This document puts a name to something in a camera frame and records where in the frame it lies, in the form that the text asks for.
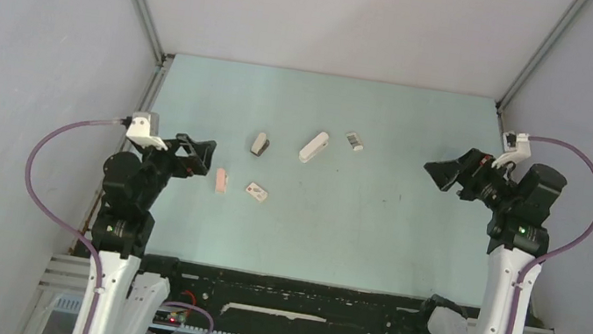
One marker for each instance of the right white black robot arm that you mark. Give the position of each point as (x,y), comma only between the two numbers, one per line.
(517,238)

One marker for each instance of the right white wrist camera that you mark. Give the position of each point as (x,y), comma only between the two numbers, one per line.
(516,149)

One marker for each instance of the white staple box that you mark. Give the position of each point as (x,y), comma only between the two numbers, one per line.
(257,192)

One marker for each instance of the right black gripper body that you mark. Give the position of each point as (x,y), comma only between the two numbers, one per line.
(487,183)

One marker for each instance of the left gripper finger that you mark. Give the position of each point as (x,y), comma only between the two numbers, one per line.
(185,140)
(200,157)

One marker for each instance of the long white stapler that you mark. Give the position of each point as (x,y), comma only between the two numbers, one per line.
(315,146)

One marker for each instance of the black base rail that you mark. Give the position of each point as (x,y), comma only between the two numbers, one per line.
(248,303)

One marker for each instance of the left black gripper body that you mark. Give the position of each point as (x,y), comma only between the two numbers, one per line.
(167,164)

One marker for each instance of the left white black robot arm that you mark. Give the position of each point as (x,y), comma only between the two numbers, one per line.
(119,298)

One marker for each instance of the open staple box tray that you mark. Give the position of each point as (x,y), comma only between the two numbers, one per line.
(355,141)

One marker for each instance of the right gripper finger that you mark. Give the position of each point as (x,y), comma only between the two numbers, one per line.
(469,159)
(444,173)

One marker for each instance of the beige brown mini stapler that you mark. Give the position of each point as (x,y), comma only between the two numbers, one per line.
(260,144)

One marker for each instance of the right aluminium frame post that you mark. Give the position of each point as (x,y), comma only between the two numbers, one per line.
(547,45)

